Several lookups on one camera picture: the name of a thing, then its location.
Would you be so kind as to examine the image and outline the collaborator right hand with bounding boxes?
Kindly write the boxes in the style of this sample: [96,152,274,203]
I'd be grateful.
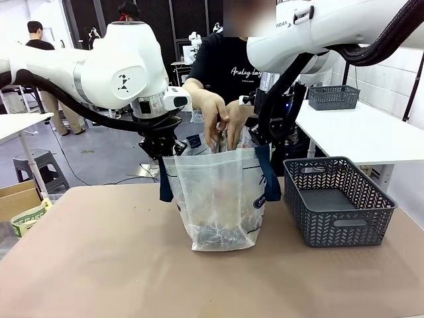
[198,91,231,154]

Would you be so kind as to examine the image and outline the collaborator left hand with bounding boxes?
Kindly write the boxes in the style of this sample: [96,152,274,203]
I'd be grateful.
[225,100,250,152]

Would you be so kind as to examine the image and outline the grey plastic step stool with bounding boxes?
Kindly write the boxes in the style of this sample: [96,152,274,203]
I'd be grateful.
[13,150,70,193]

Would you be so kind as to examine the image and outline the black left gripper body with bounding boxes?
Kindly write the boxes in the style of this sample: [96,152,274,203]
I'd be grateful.
[137,127,182,158]

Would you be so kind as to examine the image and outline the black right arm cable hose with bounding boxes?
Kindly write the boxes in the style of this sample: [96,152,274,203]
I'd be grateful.
[257,0,424,142]

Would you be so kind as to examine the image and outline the metal sheet on floor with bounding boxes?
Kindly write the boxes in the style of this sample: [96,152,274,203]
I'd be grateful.
[127,162,160,182]

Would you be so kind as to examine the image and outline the white side table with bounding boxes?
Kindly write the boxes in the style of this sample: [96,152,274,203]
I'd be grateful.
[294,99,424,176]

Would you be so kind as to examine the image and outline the black tripod stand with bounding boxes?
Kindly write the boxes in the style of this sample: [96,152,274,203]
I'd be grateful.
[402,62,420,122]

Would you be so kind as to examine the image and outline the mannequin cream jacket grey trousers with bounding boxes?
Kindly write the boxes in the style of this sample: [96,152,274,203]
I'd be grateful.
[117,0,142,23]

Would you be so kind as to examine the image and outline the bystander in khaki trousers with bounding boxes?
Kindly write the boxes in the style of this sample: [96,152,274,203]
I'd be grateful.
[25,20,87,136]

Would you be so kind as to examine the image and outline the black floor cable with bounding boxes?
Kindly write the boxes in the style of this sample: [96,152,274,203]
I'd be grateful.
[49,122,160,186]

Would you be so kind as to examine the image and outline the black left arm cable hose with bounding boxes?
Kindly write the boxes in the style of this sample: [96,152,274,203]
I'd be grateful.
[0,68,184,134]

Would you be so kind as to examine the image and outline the collaborator right forearm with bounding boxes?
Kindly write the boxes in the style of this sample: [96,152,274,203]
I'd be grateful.
[182,78,216,110]

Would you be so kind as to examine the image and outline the grey plastic lattice basket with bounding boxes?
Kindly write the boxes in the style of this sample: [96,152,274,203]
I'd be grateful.
[307,85,361,112]
[283,156,398,248]

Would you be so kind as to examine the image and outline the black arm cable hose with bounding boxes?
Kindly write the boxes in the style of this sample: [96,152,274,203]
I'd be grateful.
[257,0,424,142]
[0,68,184,134]

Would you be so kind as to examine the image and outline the white desk with pole leg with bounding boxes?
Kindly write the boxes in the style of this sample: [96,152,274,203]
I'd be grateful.
[0,112,56,199]

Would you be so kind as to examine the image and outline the collaborator body in black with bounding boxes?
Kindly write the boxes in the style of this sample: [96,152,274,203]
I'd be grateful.
[189,31,266,104]

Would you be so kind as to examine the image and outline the silver foil snack packet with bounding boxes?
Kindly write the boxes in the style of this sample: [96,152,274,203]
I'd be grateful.
[213,127,233,154]

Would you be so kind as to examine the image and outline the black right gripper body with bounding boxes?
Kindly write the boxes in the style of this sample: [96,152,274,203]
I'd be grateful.
[253,89,296,147]

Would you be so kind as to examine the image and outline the white navy-handled shopping bag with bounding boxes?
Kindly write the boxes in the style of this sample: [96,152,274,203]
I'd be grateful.
[158,127,282,252]

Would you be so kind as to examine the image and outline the green printed carton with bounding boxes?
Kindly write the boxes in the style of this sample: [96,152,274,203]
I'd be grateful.
[11,198,54,239]

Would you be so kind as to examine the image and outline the brown cardboard box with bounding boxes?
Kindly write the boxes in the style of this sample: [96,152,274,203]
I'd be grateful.
[0,180,42,223]

